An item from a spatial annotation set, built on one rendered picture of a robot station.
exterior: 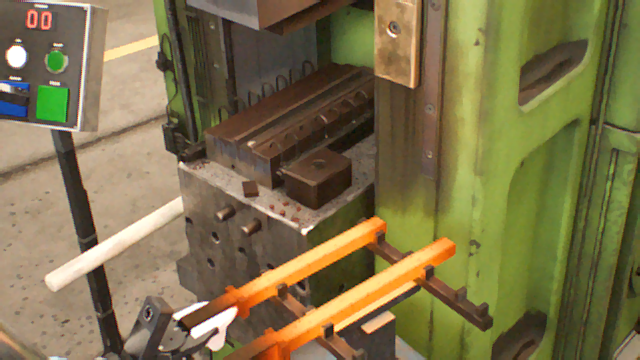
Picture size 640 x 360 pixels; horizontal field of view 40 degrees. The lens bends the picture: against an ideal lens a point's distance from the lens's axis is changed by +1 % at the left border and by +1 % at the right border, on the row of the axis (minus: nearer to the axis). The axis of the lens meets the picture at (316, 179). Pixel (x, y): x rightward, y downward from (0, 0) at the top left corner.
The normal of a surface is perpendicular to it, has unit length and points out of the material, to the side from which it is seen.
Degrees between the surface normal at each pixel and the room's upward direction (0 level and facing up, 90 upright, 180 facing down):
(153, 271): 0
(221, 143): 90
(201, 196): 90
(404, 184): 90
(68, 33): 60
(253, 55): 90
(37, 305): 0
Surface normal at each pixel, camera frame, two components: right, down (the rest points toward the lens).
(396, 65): -0.67, 0.44
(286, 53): 0.74, 0.36
